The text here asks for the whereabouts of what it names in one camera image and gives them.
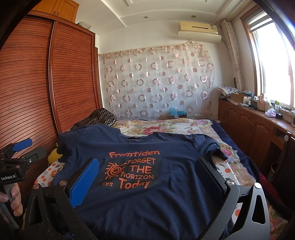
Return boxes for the brown slatted wooden wardrobe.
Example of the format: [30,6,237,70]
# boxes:
[0,0,104,204]

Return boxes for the floral bed blanket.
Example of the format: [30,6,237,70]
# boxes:
[112,118,289,240]

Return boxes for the floral window drape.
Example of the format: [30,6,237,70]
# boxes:
[221,20,244,92]

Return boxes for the navy blue bed sheet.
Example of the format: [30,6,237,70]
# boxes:
[211,121,261,183]

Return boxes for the person's left hand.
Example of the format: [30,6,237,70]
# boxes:
[0,183,23,217]

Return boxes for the cardboard box on cabinet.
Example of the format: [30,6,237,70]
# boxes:
[230,93,251,104]

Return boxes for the folded patterned fabric stack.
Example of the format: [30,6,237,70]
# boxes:
[217,85,240,97]

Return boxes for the navy blue printed t-shirt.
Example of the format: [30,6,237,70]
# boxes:
[52,124,227,239]

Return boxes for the dark circle patterned folded cloth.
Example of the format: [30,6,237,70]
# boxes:
[71,108,117,129]

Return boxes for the orange fruit print cloth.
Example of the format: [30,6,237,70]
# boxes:
[34,160,65,188]

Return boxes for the pink bottle on sill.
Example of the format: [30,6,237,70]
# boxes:
[257,93,266,112]

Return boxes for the yellow plush toy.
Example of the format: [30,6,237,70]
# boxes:
[48,143,62,165]

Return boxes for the pink circle sheer curtain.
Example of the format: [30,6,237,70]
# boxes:
[100,44,214,121]

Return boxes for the window with wooden frame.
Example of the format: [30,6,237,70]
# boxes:
[241,5,294,109]

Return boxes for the teal box at headboard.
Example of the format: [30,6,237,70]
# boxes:
[169,107,187,119]

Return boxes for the long wooden side cabinet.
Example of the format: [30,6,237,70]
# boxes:
[218,99,294,176]

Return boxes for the crumpled plastic bag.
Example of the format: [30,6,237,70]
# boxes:
[265,107,277,118]

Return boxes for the white wall air conditioner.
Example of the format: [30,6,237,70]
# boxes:
[178,21,222,44]

